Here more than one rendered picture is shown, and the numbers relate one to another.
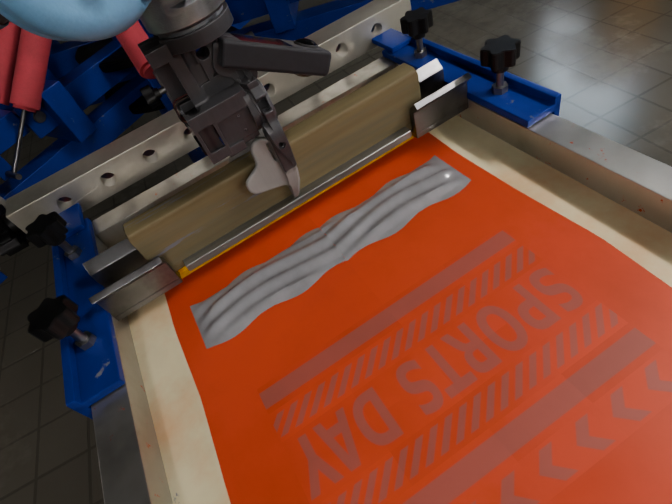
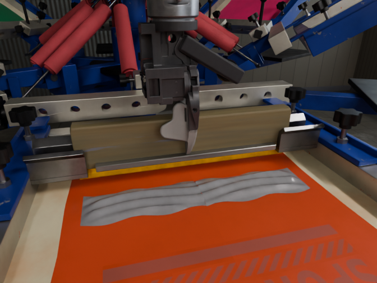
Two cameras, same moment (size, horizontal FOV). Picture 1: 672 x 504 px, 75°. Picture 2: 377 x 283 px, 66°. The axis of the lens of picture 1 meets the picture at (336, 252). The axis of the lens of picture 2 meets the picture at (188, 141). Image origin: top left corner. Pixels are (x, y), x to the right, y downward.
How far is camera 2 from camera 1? 0.11 m
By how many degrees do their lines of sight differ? 22
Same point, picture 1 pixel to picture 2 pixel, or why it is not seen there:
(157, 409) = (20, 252)
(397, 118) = (269, 134)
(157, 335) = (50, 205)
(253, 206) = (157, 148)
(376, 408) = not seen: outside the picture
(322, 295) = (180, 220)
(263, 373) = (113, 256)
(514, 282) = (333, 261)
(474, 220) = (308, 211)
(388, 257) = (238, 213)
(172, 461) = not seen: outside the picture
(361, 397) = not seen: outside the picture
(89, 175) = (65, 103)
